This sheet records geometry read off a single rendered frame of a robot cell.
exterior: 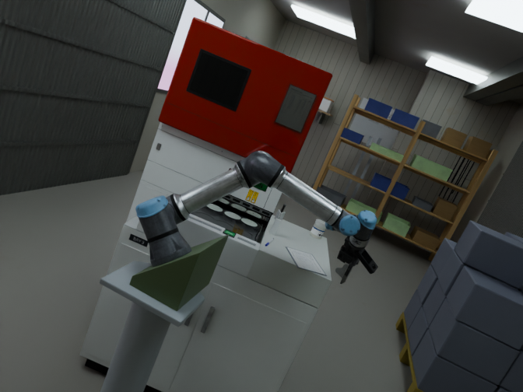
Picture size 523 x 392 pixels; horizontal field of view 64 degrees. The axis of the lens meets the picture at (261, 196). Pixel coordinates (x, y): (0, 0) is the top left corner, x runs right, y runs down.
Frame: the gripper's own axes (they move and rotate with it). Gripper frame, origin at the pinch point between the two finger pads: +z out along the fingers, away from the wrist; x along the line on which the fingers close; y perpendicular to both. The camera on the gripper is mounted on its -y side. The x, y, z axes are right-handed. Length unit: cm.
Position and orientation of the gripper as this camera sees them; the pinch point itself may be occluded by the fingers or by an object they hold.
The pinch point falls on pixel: (349, 274)
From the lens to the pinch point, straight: 192.9
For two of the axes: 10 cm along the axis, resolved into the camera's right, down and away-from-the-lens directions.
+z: -1.3, 7.5, 6.5
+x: -5.8, 4.7, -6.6
